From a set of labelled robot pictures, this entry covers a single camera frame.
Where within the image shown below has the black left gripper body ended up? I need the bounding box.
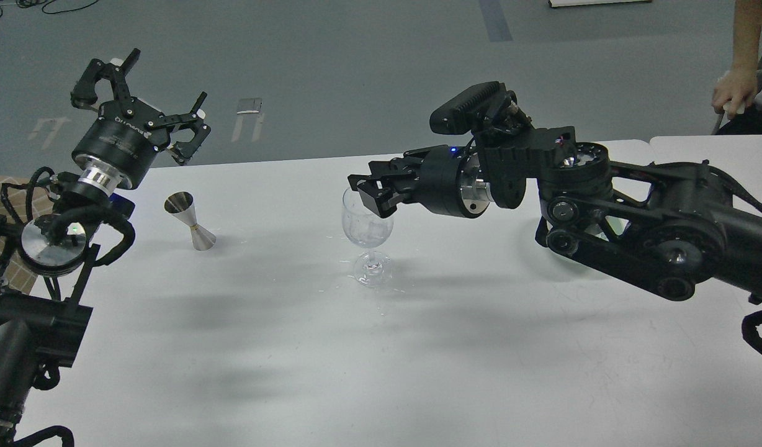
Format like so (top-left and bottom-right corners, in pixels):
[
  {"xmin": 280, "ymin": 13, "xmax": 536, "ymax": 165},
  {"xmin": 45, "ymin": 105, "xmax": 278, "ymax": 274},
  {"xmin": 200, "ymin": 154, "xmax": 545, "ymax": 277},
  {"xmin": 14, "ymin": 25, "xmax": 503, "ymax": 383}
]
[{"xmin": 71, "ymin": 99, "xmax": 164, "ymax": 190}]

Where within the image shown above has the steel cocktail jigger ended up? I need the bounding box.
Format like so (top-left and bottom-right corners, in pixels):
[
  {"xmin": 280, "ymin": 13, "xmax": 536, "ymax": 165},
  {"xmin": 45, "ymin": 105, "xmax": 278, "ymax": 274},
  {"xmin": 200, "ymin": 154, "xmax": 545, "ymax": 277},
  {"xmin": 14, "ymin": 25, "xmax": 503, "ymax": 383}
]
[{"xmin": 164, "ymin": 191, "xmax": 217, "ymax": 251}]

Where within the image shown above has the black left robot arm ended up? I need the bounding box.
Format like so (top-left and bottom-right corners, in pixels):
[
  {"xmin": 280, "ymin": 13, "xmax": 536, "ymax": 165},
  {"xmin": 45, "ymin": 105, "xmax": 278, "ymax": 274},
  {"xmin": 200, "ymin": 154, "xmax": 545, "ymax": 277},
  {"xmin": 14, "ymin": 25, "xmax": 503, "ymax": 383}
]
[{"xmin": 0, "ymin": 48, "xmax": 211, "ymax": 446}]

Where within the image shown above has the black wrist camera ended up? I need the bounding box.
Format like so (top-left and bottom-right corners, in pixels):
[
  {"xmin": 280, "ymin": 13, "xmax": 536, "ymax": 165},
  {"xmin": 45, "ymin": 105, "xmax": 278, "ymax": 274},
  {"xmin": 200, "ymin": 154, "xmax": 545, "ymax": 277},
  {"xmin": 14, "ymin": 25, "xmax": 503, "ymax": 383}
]
[{"xmin": 429, "ymin": 81, "xmax": 532, "ymax": 135}]

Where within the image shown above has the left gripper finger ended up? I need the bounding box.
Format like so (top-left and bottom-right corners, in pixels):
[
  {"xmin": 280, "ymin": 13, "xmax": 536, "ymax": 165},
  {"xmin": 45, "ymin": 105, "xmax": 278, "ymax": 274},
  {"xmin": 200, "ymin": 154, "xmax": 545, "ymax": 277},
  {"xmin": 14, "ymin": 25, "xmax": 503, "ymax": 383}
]
[
  {"xmin": 146, "ymin": 91, "xmax": 212, "ymax": 165},
  {"xmin": 71, "ymin": 48, "xmax": 141, "ymax": 115}
]

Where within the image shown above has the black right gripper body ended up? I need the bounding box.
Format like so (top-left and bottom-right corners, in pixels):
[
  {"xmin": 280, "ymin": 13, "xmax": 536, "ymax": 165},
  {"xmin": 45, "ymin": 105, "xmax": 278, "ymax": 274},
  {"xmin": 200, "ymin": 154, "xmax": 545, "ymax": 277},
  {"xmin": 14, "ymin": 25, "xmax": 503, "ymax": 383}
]
[{"xmin": 412, "ymin": 147, "xmax": 494, "ymax": 219}]

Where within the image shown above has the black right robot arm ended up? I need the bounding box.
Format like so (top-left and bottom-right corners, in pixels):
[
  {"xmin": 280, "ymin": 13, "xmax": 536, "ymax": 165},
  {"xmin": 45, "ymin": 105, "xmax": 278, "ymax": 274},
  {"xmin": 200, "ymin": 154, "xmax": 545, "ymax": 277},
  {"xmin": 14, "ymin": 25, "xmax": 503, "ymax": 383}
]
[{"xmin": 349, "ymin": 127, "xmax": 762, "ymax": 355}]

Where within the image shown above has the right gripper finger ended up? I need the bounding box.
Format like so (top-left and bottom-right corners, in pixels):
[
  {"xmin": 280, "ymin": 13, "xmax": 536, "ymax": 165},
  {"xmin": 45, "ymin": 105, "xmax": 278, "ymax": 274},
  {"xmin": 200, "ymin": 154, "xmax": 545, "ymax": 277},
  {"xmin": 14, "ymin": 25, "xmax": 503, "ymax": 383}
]
[
  {"xmin": 347, "ymin": 174, "xmax": 419, "ymax": 218},
  {"xmin": 369, "ymin": 155, "xmax": 424, "ymax": 187}
]

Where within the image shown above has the checkered brown cushion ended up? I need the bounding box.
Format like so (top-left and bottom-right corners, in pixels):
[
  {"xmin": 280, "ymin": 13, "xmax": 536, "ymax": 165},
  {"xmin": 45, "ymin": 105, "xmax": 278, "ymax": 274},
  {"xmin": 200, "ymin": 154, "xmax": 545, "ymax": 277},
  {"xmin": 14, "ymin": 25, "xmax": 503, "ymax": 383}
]
[{"xmin": 0, "ymin": 174, "xmax": 53, "ymax": 292}]

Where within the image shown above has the metal floor plate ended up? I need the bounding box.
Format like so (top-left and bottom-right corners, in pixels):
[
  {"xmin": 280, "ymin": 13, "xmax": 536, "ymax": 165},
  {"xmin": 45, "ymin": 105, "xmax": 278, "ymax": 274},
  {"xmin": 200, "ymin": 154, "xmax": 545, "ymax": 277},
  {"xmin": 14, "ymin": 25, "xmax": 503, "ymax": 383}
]
[{"xmin": 236, "ymin": 98, "xmax": 262, "ymax": 115}]

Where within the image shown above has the person in white shirt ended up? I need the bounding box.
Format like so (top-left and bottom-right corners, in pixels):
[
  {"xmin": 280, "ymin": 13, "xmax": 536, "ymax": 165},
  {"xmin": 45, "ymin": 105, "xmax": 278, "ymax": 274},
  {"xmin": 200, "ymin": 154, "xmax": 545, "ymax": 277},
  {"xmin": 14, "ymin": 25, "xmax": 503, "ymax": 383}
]
[{"xmin": 713, "ymin": 1, "xmax": 762, "ymax": 135}]

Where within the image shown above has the clear wine glass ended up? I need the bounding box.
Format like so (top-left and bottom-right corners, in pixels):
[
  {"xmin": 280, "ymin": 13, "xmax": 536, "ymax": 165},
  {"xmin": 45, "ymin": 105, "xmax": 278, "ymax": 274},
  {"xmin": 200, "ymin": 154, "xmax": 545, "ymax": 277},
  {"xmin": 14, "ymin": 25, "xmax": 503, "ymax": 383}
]
[{"xmin": 341, "ymin": 187, "xmax": 393, "ymax": 287}]

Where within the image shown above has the person's right hand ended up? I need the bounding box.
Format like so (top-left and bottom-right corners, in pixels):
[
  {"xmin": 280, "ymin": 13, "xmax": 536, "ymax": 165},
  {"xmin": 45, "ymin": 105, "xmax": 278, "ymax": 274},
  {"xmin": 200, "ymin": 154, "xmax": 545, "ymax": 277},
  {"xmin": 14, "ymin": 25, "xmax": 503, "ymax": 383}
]
[{"xmin": 711, "ymin": 67, "xmax": 758, "ymax": 120}]

